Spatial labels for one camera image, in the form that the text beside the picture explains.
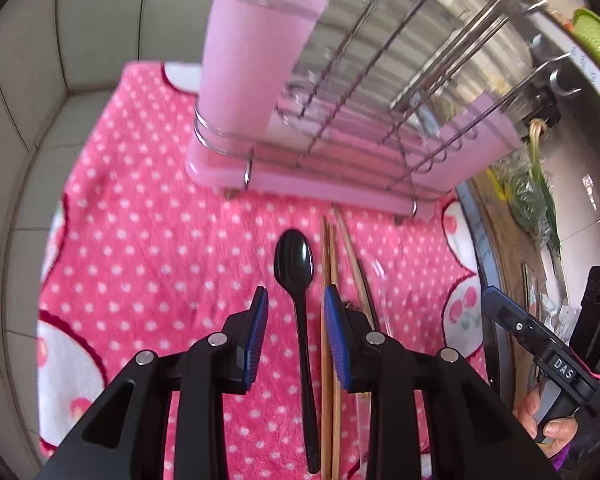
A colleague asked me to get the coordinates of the pink plastic drip tray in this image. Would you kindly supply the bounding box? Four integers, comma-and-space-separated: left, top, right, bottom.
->
185, 95, 523, 221

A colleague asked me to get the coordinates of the metal wire dish rack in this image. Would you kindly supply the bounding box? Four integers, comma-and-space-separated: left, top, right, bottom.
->
192, 0, 588, 221

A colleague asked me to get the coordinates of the pink polka-dot towel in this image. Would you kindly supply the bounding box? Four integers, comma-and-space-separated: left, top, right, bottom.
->
37, 60, 491, 480

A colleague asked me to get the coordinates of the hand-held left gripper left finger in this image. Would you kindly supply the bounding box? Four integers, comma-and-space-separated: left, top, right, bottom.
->
40, 286, 271, 480

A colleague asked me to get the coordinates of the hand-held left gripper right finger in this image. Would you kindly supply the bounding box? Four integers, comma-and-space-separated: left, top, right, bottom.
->
322, 284, 561, 480

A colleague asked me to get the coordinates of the clear plastic utensil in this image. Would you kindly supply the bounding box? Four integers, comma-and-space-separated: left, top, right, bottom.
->
367, 259, 398, 338

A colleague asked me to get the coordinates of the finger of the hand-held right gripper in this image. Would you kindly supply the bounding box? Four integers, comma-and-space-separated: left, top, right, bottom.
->
482, 286, 551, 356

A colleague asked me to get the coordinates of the person's right hand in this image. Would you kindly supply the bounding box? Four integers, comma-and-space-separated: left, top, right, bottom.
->
512, 390, 581, 458

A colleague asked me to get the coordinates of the black plastic spoon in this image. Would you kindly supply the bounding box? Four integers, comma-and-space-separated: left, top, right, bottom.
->
274, 229, 322, 475

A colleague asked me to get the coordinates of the green plastic colander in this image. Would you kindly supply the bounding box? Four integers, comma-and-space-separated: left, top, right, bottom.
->
572, 8, 600, 86

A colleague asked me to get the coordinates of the pink plastic utensil cup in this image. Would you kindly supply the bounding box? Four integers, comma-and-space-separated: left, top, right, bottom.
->
196, 0, 331, 136

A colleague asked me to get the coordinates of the plastic bag of greens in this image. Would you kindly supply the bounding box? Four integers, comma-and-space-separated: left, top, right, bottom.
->
490, 155, 546, 241

